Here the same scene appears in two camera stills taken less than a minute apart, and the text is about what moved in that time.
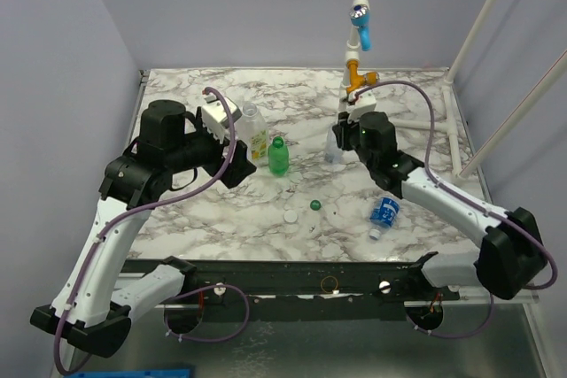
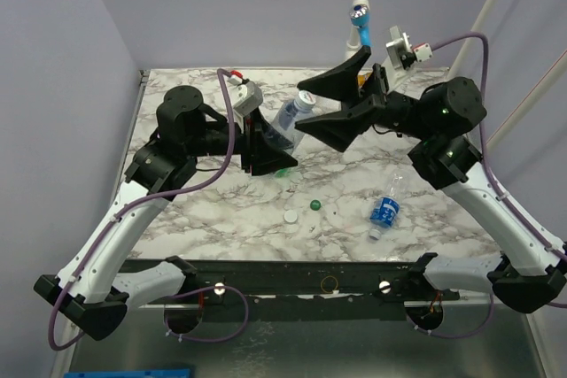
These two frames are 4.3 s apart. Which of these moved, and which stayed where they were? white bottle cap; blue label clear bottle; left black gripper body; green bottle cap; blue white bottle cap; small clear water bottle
Moved: small clear water bottle; left black gripper body
Stayed: green bottle cap; blue white bottle cap; white bottle cap; blue label clear bottle
